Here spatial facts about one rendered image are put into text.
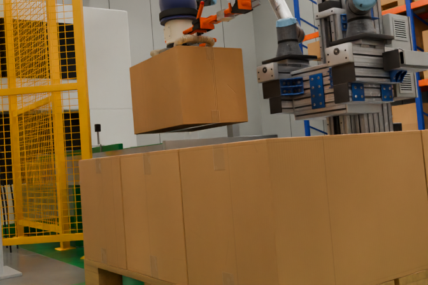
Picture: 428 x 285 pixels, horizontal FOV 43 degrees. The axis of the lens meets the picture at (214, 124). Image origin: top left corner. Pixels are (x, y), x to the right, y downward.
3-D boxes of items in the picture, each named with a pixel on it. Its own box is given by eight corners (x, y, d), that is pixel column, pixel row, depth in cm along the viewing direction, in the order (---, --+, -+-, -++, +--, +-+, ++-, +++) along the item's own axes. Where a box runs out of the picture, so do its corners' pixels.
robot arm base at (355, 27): (358, 43, 277) (356, 24, 278) (383, 36, 265) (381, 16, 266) (339, 41, 268) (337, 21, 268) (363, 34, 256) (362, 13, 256)
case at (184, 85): (134, 134, 318) (128, 67, 320) (192, 131, 339) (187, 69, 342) (183, 124, 267) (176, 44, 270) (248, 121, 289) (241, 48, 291)
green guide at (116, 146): (28, 166, 445) (27, 156, 446) (41, 166, 451) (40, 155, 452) (107, 158, 314) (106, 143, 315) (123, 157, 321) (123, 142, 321)
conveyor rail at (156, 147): (25, 185, 442) (23, 162, 443) (31, 184, 445) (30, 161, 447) (164, 184, 254) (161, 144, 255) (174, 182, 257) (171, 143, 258)
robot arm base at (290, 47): (289, 61, 316) (287, 44, 317) (308, 56, 304) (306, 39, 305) (270, 60, 307) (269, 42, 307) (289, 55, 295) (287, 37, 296)
